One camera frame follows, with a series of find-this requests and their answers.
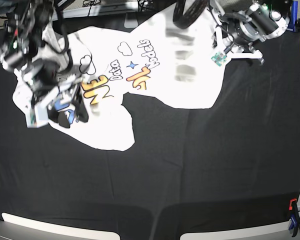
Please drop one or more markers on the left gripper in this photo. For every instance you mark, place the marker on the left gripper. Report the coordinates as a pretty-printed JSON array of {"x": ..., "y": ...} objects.
[{"x": 235, "y": 36}]

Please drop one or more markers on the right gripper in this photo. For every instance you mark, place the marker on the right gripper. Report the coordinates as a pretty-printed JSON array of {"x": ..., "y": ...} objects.
[{"x": 39, "y": 82}]

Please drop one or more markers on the white printed t-shirt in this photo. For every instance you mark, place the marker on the white printed t-shirt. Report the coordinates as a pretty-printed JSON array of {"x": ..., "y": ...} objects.
[{"x": 157, "y": 59}]

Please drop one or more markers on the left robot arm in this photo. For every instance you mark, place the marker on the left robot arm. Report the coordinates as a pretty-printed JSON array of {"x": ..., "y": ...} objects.
[{"x": 270, "y": 20}]

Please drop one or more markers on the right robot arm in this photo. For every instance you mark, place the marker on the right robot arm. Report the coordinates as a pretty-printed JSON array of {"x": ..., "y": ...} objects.
[{"x": 36, "y": 49}]

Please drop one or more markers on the blue clamp top right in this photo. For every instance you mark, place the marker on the blue clamp top right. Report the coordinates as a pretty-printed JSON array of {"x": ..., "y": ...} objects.
[{"x": 294, "y": 21}]

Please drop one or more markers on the black table cloth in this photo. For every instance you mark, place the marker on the black table cloth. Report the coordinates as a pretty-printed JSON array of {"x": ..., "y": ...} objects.
[{"x": 236, "y": 165}]

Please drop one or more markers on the red blue clamp bottom right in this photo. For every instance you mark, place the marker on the red blue clamp bottom right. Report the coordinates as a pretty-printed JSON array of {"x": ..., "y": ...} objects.
[{"x": 294, "y": 217}]

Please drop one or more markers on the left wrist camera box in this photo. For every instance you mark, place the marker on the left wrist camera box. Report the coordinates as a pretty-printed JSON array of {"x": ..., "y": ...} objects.
[{"x": 219, "y": 58}]

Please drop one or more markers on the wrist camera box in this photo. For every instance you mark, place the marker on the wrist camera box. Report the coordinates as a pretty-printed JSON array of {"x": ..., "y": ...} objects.
[
  {"x": 219, "y": 58},
  {"x": 36, "y": 116}
]

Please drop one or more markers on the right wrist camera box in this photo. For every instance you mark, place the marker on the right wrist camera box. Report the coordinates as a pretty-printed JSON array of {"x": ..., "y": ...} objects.
[{"x": 36, "y": 116}]

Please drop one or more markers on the grey camera mount base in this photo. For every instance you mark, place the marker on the grey camera mount base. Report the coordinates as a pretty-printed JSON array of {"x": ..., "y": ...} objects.
[{"x": 131, "y": 21}]

